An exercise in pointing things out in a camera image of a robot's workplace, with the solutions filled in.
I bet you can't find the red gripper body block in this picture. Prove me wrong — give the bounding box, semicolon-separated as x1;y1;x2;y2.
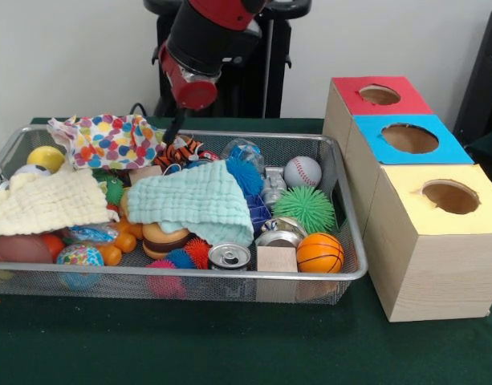
157;42;218;111

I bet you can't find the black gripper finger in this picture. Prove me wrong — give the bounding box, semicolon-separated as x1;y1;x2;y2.
164;107;187;145

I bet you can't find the polka-dot cloth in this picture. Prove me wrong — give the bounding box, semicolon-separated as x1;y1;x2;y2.
46;113;169;172

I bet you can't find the clear crinkled plastic packet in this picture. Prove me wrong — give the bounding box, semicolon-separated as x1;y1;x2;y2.
222;138;265;164

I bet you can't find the mint waffle cloth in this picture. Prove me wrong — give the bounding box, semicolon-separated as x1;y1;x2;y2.
128;162;254;246

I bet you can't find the cream waffle cloth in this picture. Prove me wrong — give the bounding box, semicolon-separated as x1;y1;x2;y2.
0;167;120;237

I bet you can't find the silver mesh bin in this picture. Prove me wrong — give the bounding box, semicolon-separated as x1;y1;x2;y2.
0;124;369;306

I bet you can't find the wooden box with three holes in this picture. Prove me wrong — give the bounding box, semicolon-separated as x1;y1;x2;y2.
322;75;492;323

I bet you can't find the blue spiky ball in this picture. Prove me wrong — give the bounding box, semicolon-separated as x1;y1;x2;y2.
225;156;265;198

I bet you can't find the white toy baseball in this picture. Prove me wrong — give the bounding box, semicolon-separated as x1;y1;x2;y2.
283;155;323;188

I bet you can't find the yellow ball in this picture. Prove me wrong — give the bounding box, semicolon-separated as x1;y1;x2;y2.
26;145;66;172

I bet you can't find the silver can with pull tab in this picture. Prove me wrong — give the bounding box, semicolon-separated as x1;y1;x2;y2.
208;242;253;272

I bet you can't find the large green spiky ball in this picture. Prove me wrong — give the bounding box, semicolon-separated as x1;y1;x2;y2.
272;184;335;234

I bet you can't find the wooden block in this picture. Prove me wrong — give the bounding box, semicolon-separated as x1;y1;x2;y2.
256;245;299;274

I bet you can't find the orange toy basketball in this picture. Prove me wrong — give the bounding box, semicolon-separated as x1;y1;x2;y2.
296;232;346;274

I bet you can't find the dark green table cloth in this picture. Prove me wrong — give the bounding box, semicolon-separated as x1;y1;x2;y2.
0;115;492;385
466;127;492;172

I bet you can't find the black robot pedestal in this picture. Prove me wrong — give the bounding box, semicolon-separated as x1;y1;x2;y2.
143;0;313;119

